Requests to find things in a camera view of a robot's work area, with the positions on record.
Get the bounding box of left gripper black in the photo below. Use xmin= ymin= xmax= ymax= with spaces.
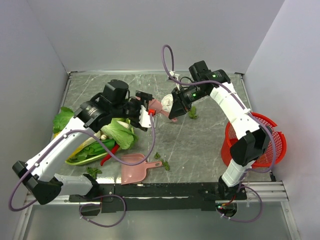
xmin=111 ymin=91 xmax=154 ymax=127

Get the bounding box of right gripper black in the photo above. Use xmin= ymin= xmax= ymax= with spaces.
xmin=169 ymin=84 xmax=207 ymax=120

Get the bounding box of pink hand brush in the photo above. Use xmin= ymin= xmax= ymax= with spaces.
xmin=148 ymin=99 xmax=178 ymax=123

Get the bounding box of pink dustpan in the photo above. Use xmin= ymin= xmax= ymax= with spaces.
xmin=121 ymin=153 xmax=163 ymax=185

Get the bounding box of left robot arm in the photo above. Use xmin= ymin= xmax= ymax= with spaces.
xmin=12 ymin=79 xmax=155 ymax=205

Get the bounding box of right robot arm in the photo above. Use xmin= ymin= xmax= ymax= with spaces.
xmin=167 ymin=60 xmax=272 ymax=199

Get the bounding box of white paper roll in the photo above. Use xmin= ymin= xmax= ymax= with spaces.
xmin=160 ymin=94 xmax=178 ymax=123

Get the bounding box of green paper scrap near roll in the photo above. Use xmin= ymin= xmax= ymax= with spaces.
xmin=188 ymin=106 xmax=198 ymax=120

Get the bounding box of napa cabbage toy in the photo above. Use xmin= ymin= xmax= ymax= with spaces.
xmin=100 ymin=118 xmax=138 ymax=150

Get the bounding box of red chili pepper toy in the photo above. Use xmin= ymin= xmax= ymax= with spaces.
xmin=100 ymin=143 xmax=120 ymax=166

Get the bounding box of green paper scrap small centre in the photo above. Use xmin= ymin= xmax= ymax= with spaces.
xmin=154 ymin=152 xmax=161 ymax=159

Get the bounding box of green vegetable tray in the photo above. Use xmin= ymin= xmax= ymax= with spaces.
xmin=65 ymin=147 xmax=108 ymax=166

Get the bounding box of green paper scrap by dustpan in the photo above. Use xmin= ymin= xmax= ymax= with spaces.
xmin=161 ymin=160 xmax=170 ymax=171

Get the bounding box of green lettuce leaf toy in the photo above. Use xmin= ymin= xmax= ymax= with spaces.
xmin=52 ymin=106 xmax=74 ymax=134

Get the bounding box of green paper scrap front left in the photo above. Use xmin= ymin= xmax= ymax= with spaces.
xmin=86 ymin=167 xmax=103 ymax=180

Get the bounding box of red mesh basket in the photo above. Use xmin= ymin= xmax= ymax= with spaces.
xmin=221 ymin=112 xmax=287 ymax=169

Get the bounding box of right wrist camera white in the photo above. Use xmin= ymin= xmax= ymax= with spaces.
xmin=168 ymin=70 xmax=180 ymax=81

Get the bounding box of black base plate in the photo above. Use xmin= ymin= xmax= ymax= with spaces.
xmin=69 ymin=182 xmax=247 ymax=213

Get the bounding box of aluminium rail frame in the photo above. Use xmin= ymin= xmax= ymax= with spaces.
xmin=23 ymin=181 xmax=290 ymax=206

